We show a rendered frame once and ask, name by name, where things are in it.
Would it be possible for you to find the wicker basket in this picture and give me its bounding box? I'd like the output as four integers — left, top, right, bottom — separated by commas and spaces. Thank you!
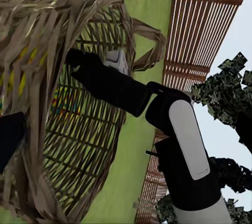
0, 0, 168, 224

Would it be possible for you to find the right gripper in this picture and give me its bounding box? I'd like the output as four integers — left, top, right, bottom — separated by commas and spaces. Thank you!
65, 48, 133, 108

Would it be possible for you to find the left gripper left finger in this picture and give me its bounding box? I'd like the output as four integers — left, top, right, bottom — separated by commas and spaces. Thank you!
0, 112, 27, 174

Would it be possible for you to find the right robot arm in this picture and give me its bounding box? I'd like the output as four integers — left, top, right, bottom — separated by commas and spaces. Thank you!
65, 48, 233, 224

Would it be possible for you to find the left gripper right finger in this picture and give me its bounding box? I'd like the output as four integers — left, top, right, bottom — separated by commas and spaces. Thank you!
235, 111, 252, 154

